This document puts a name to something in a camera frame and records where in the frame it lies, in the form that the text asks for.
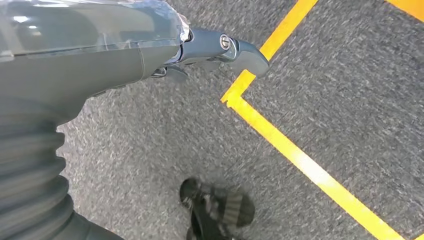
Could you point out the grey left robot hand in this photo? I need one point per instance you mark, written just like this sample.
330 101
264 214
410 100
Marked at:
82 49

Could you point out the black striped shoe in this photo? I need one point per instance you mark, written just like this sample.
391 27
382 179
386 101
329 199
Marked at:
215 215

